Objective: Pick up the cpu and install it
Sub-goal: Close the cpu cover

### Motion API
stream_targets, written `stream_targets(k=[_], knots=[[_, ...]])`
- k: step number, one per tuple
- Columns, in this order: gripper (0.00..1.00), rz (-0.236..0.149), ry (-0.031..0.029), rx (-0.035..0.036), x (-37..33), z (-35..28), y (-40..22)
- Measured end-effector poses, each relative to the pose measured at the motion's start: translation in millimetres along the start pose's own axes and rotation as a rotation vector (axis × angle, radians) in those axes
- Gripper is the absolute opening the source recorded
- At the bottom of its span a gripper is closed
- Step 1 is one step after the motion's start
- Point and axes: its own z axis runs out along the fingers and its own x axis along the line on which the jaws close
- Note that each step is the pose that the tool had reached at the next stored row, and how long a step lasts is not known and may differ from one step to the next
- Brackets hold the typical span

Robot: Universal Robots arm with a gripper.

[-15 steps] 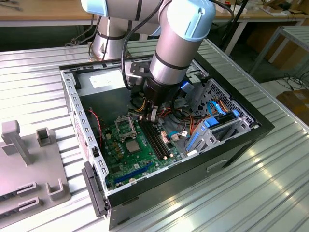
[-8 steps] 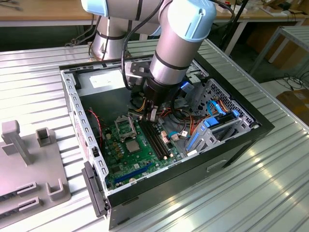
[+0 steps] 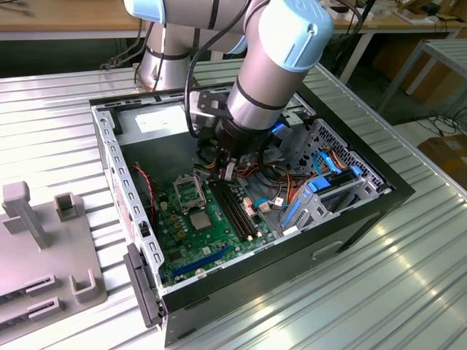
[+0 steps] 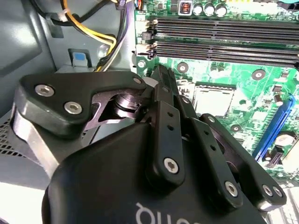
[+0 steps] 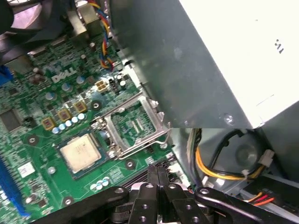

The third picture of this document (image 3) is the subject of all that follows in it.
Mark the silver square CPU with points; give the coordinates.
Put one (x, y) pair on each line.
(200, 220)

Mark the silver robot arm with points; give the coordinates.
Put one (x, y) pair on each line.
(270, 73)

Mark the grey metal drive cage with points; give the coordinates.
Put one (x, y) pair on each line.
(295, 146)

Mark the black RAM slot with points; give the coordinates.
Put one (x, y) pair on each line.
(236, 209)
(226, 211)
(241, 208)
(231, 210)

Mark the grey power supply box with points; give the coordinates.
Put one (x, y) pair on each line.
(157, 156)

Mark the hard disk in blue carrier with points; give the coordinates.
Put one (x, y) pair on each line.
(321, 184)

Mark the green motherboard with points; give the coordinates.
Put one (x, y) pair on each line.
(215, 240)

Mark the grey perforated disk bay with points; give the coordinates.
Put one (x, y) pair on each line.
(310, 218)

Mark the blue expansion slot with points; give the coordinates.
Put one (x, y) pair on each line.
(200, 261)

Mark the black square chipset chip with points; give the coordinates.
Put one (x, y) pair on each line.
(176, 255)

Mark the silver coin battery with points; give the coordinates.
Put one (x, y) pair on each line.
(200, 271)

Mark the black open PC case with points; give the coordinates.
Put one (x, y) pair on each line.
(273, 280)

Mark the black tripod pole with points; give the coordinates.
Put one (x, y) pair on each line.
(359, 25)

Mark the white flat box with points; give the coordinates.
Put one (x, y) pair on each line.
(361, 15)

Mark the black plastic case bezel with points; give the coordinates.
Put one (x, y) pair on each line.
(140, 288)

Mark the brown cardboard box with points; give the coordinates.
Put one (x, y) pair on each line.
(397, 62)
(448, 160)

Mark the grey parts rack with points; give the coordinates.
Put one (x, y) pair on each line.
(54, 255)

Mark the grey metal slat table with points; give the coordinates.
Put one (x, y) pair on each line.
(452, 51)

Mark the dark RAM stick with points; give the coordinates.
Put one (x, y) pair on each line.
(12, 321)
(11, 297)

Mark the black camera mounting bracket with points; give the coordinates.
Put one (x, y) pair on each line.
(211, 104)

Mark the blue plastic bay rail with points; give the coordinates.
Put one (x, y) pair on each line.
(292, 213)

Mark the wooden desk white frame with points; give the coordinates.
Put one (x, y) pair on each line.
(383, 23)
(54, 18)

